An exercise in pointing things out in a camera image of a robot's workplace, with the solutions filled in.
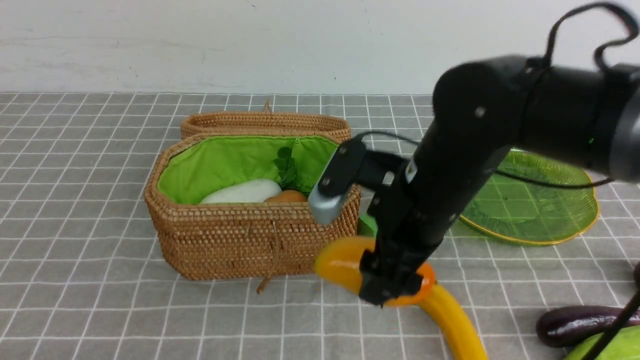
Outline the woven wicker basket lid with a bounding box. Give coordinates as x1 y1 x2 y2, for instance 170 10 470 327
180 101 352 143

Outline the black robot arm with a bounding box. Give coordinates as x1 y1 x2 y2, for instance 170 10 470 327
333 56 639 306

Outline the orange yellow mango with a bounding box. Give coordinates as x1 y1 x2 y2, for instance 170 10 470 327
314 235 439 308

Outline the light green cucumber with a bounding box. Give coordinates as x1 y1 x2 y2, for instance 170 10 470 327
564 325 640 360

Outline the brown potato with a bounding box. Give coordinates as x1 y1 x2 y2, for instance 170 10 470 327
263 189 307 203

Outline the green foam cube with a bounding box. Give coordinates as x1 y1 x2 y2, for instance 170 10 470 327
358 213 378 239

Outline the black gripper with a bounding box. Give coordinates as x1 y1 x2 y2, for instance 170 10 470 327
356 150 451 306

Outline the dark purple round fruit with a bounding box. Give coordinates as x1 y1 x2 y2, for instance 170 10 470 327
633 261 640 290

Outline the yellow banana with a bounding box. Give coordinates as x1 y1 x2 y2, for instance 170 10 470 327
418 284 489 360

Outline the white radish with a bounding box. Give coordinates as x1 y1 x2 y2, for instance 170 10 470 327
199 178 282 204

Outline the dark purple eggplant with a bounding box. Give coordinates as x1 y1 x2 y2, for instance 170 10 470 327
535 305 622 348

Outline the green glass leaf plate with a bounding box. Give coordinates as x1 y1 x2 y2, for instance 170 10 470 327
460 150 601 246

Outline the grey checked tablecloth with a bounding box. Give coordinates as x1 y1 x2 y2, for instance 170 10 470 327
0 93 639 360

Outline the woven wicker basket green lining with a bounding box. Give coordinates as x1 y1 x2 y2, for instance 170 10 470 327
144 131 361 295

